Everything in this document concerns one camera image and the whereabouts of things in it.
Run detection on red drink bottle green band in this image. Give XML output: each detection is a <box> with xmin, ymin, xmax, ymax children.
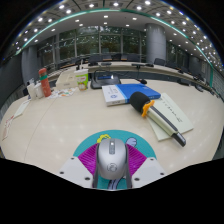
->
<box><xmin>38</xmin><ymin>67</ymin><xmax>52</xmax><ymax>98</ymax></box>

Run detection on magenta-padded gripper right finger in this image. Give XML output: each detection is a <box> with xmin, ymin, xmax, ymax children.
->
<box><xmin>125</xmin><ymin>143</ymin><xmax>167</xmax><ymax>190</ymax></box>

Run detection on colourful flyer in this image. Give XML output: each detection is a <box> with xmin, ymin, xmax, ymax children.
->
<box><xmin>47</xmin><ymin>87</ymin><xmax>79</xmax><ymax>100</ymax></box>

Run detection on silver computer mouse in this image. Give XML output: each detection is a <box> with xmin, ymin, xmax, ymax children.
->
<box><xmin>96</xmin><ymin>138</ymin><xmax>128</xmax><ymax>182</ymax></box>

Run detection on white plastic cup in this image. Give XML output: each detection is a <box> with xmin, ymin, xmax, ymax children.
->
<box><xmin>27</xmin><ymin>82</ymin><xmax>37</xmax><ymax>100</ymax></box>

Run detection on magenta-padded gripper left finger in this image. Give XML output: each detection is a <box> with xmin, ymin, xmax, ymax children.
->
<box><xmin>58</xmin><ymin>143</ymin><xmax>100</xmax><ymax>189</ymax></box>

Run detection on black office chairs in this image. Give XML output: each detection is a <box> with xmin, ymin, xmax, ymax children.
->
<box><xmin>69</xmin><ymin>53</ymin><xmax>208</xmax><ymax>93</ymax></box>

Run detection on green-print paper cup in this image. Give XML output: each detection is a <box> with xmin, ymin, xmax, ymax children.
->
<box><xmin>74</xmin><ymin>68</ymin><xmax>90</xmax><ymax>92</ymax></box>

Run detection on black microphone yellow ring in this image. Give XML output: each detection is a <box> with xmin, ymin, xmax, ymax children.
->
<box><xmin>129</xmin><ymin>91</ymin><xmax>187</xmax><ymax>148</ymax></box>

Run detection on round ceiling lights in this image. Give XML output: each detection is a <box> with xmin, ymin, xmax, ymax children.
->
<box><xmin>13</xmin><ymin>0</ymin><xmax>221</xmax><ymax>64</ymax></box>

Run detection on round teal mouse pad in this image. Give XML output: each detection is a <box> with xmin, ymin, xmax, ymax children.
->
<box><xmin>72</xmin><ymin>129</ymin><xmax>157</xmax><ymax>191</ymax></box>

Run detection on pale green booklet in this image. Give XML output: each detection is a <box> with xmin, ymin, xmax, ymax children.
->
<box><xmin>146</xmin><ymin>92</ymin><xmax>195</xmax><ymax>142</ymax></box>

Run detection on black conference desk console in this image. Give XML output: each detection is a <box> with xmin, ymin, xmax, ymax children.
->
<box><xmin>90</xmin><ymin>69</ymin><xmax>122</xmax><ymax>90</ymax></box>

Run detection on beige cardboard box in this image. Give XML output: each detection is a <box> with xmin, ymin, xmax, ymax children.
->
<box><xmin>55</xmin><ymin>72</ymin><xmax>78</xmax><ymax>90</ymax></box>

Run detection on long curved conference table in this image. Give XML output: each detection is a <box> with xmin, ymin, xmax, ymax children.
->
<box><xmin>46</xmin><ymin>61</ymin><xmax>221</xmax><ymax>98</ymax></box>

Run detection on blue and white book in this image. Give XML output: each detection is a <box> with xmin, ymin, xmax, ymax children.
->
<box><xmin>101</xmin><ymin>83</ymin><xmax>162</xmax><ymax>107</ymax></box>

